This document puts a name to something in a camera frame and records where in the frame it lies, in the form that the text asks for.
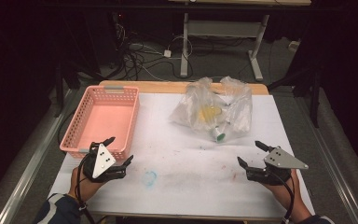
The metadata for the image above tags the person's right hand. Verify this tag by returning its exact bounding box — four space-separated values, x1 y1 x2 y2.
264 169 313 224

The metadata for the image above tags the small white-capped bottle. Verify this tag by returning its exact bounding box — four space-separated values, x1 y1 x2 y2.
210 125 227 144

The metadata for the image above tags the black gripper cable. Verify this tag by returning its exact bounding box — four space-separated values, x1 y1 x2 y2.
74 152 97 224
271 170 296 224

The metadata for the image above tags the metal floor rail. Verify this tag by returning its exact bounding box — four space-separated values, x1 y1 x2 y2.
302 102 358 224
0 88 79 224

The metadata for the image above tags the person's left hand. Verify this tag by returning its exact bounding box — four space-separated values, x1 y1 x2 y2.
67 167 107 203

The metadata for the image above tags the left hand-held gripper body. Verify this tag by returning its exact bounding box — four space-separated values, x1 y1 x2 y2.
82 142 129 184

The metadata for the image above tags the wooden table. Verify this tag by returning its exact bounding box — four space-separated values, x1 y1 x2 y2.
88 79 281 222

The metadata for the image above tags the white table mat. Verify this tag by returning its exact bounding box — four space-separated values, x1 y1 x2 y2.
48 92 315 219

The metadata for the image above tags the clear printed plastic bag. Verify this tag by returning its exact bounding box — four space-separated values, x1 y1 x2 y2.
169 76 254 144

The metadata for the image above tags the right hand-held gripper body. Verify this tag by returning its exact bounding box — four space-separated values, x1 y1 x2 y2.
246 147 310 187

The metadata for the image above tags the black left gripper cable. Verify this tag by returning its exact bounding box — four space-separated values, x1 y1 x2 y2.
74 152 97 224

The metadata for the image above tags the tangle of black floor cables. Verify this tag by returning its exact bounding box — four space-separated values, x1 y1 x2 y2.
113 15 195 82

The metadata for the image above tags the white-legged desk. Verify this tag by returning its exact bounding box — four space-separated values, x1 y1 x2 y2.
167 0 312 82

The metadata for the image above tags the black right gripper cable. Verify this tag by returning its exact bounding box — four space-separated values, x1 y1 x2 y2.
271 170 296 224

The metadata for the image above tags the pink plastic basket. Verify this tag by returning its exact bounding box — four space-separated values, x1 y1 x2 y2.
59 85 141 161

